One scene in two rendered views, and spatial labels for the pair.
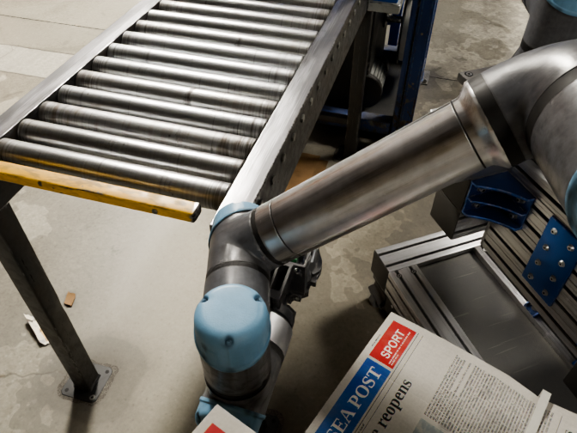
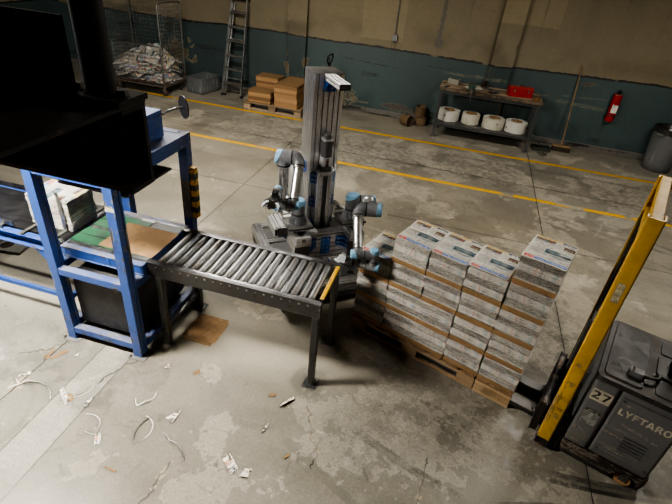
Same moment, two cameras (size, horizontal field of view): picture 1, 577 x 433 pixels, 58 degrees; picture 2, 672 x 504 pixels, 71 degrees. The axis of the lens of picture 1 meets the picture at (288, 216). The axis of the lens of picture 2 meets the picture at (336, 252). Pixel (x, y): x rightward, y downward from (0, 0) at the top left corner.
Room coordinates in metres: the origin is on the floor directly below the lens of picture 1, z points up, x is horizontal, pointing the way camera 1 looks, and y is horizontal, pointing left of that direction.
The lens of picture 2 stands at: (0.80, 3.09, 2.84)
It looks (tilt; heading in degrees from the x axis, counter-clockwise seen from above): 33 degrees down; 266
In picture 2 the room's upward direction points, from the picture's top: 6 degrees clockwise
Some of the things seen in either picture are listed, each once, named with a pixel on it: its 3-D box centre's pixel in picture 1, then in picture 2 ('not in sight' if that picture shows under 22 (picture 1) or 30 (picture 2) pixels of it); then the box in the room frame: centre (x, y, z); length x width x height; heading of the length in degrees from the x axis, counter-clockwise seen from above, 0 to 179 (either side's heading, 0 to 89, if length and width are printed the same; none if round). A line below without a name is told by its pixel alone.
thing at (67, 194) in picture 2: not in sight; (62, 204); (2.78, -0.31, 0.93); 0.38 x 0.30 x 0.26; 163
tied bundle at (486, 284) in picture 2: not in sight; (492, 275); (-0.55, 0.31, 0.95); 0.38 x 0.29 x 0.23; 55
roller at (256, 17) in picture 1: (240, 20); (238, 263); (1.32, 0.13, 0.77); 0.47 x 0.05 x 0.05; 73
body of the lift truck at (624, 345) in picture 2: not in sight; (625, 402); (-1.44, 0.96, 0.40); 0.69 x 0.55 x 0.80; 54
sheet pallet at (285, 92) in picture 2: not in sight; (279, 93); (1.58, -6.61, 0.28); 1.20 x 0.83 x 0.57; 163
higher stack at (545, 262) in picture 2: not in sight; (520, 324); (-0.79, 0.49, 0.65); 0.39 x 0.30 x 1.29; 54
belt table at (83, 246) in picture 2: not in sight; (128, 239); (2.23, -0.15, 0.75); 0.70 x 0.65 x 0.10; 163
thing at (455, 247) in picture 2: not in sight; (458, 248); (-0.31, 0.16, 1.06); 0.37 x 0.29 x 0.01; 54
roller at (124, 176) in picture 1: (111, 173); (319, 283); (0.70, 0.31, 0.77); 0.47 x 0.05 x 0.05; 73
